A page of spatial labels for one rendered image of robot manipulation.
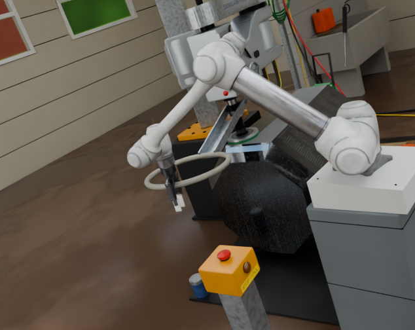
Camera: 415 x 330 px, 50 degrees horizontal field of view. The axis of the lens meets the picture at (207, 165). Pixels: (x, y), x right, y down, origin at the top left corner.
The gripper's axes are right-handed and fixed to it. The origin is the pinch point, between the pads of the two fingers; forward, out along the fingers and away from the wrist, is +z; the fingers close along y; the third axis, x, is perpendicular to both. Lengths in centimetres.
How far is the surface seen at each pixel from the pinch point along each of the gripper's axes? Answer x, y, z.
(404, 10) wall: -179, 590, -25
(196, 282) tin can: 24, 39, 72
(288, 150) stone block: -48, 68, 4
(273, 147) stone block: -40, 64, -1
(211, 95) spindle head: -7, 76, -38
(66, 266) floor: 179, 105, 87
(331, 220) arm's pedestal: -73, -17, 11
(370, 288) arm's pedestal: -83, -19, 44
